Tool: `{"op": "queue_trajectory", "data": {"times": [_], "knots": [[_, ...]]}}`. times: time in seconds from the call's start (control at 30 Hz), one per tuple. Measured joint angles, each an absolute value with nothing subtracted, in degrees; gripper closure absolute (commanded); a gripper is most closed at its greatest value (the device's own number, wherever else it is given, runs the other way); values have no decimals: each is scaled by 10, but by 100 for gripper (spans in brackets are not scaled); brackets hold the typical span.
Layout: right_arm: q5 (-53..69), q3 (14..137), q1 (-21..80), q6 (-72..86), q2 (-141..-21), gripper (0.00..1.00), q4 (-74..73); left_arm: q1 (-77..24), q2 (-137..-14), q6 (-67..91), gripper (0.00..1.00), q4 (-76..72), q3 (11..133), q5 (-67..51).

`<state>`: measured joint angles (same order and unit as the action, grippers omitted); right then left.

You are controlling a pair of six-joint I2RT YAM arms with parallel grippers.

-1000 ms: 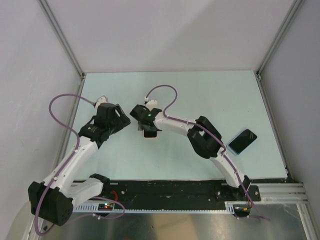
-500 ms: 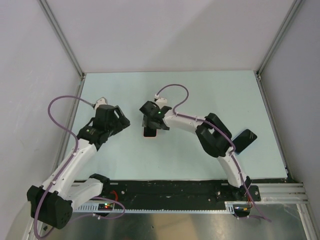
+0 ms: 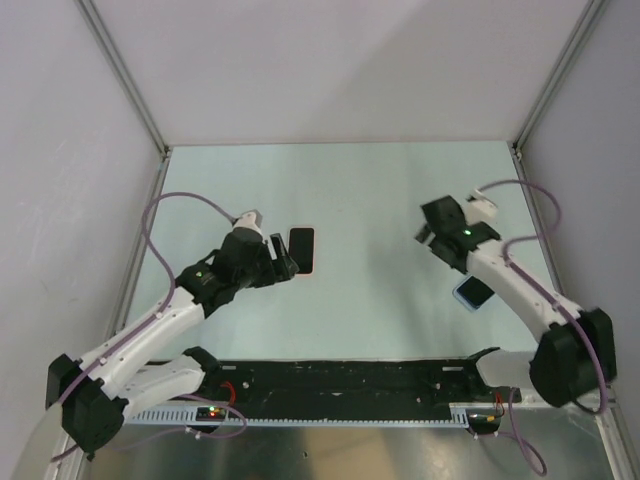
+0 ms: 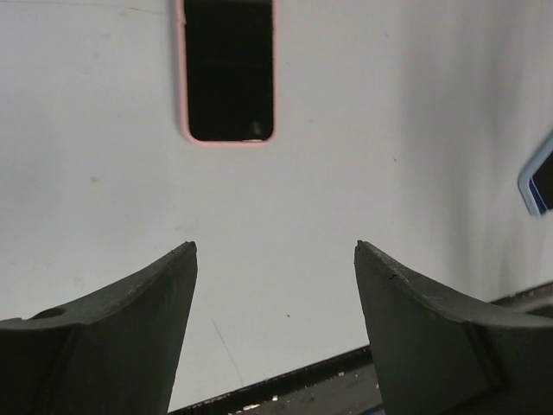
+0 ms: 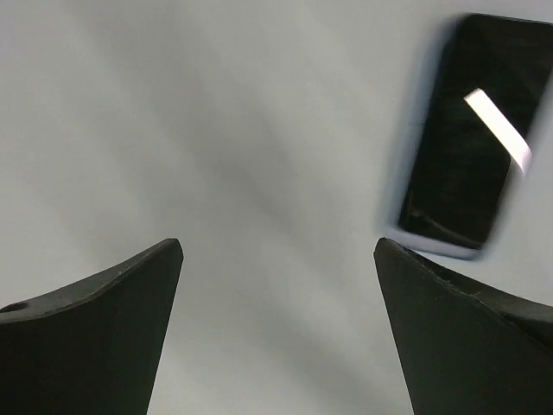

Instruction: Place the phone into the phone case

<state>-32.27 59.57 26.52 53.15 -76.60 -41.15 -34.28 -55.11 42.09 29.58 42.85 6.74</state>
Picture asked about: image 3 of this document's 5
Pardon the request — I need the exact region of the blue cased smartphone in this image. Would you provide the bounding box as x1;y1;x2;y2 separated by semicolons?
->
452;276;495;312

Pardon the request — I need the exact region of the aluminium frame post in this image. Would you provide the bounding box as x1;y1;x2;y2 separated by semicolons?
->
74;0;170;159
511;0;610;161

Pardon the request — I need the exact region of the pink phone case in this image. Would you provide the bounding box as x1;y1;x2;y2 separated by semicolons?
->
296;228;316;275

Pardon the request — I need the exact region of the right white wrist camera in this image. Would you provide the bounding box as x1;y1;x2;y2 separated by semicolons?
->
463;189;498;225

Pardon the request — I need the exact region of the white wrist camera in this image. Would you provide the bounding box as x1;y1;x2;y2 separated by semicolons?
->
232;209;263;236
463;189;498;225

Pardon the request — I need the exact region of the black smartphone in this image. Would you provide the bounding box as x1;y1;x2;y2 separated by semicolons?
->
289;227;315;275

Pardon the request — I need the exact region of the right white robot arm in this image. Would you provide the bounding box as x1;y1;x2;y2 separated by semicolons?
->
416;196;617;407

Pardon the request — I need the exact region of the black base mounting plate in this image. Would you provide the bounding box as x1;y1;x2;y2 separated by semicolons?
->
195;357;511;423

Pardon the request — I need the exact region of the white slotted cable duct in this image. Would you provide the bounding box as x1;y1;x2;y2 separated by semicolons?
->
127;403;474;429

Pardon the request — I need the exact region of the left aluminium frame post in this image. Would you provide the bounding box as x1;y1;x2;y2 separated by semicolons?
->
74;0;170;159

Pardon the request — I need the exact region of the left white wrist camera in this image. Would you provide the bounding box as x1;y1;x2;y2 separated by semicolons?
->
232;209;263;236

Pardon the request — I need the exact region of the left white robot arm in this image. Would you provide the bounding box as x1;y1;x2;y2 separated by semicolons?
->
45;215;299;454

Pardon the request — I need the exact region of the right aluminium frame post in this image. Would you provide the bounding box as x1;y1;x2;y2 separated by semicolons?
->
511;0;610;161

